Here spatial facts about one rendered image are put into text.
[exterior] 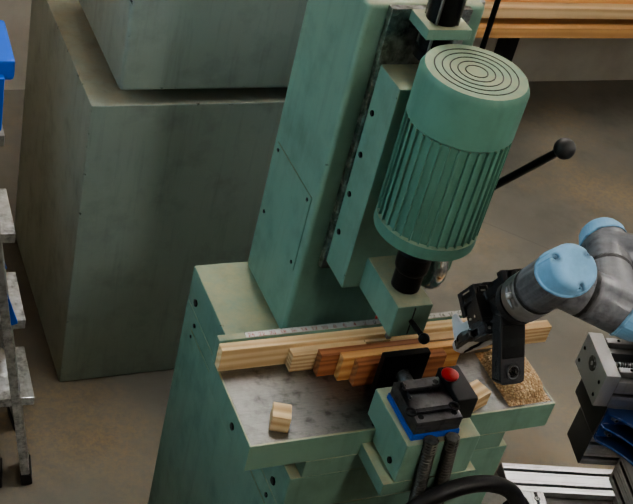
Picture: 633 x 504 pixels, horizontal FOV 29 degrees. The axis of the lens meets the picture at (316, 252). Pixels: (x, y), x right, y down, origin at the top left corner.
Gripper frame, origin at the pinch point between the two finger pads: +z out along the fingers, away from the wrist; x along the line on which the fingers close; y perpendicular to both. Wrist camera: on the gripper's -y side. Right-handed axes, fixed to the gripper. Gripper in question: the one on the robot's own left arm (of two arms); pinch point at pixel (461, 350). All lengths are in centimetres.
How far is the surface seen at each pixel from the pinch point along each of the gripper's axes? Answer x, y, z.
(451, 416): 2.7, -9.9, 3.6
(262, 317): 15, 22, 45
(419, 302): 1.2, 11.1, 7.7
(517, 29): -144, 148, 148
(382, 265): 3.8, 20.0, 12.8
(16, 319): 55, 38, 87
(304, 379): 18.6, 3.5, 22.9
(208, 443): 24, 2, 64
